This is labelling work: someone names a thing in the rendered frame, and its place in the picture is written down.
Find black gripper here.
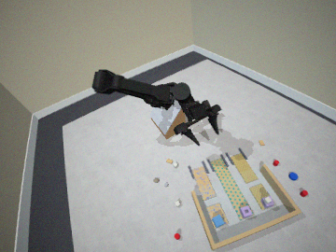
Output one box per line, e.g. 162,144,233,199
174,100,221,146

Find blue disc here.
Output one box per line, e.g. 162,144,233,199
288,173,298,181

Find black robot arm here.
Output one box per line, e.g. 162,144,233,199
92,69,211,119

